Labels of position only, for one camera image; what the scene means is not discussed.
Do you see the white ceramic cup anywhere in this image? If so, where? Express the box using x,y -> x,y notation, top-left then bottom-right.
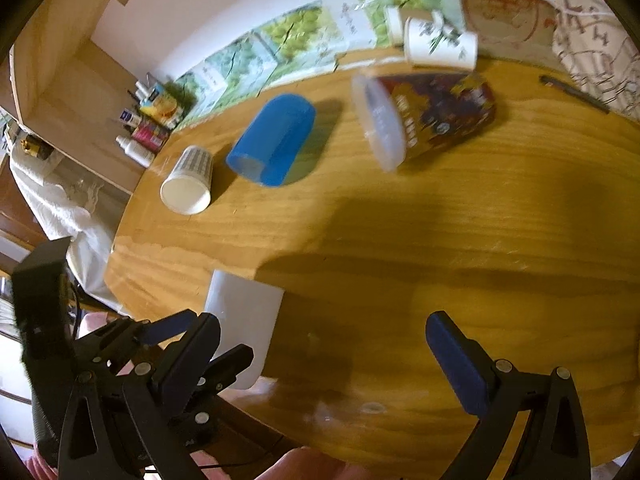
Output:
204,270 -> 284,390

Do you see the checkered paper cup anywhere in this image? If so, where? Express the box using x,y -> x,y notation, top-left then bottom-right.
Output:
160,145 -> 214,216

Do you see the blue plastic cup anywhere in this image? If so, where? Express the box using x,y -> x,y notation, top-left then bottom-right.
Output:
226,93 -> 317,188

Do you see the dark printed plastic cup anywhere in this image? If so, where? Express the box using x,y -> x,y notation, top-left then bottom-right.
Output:
352,73 -> 497,172

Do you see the bamboo print paper cup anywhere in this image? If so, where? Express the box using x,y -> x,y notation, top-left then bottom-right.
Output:
404,18 -> 478,72

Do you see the brown sleeve paper cup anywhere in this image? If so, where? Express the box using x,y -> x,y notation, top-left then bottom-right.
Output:
385,6 -> 433,47

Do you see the person's left hand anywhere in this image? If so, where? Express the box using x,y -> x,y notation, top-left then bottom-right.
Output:
24,311 -> 371,480

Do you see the white lace cloth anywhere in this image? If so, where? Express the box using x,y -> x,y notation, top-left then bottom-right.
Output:
10,151 -> 129,314

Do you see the white spray bottle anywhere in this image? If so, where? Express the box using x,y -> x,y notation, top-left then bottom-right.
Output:
116,136 -> 155,168

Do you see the red cylindrical can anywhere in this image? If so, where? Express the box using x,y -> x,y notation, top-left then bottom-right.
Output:
131,122 -> 169,155

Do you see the white cream tube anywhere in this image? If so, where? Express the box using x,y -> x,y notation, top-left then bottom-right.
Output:
118,108 -> 142,128

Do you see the orange juice carton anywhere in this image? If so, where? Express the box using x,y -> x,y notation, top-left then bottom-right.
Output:
137,81 -> 183,130

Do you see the black pen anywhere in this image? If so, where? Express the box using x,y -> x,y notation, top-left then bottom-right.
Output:
539,75 -> 610,114

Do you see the green grape cardboard sheet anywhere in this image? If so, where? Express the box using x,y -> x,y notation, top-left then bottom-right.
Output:
175,0 -> 465,128

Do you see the letter print fabric bag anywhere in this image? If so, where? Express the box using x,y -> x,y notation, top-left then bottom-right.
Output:
552,0 -> 639,122

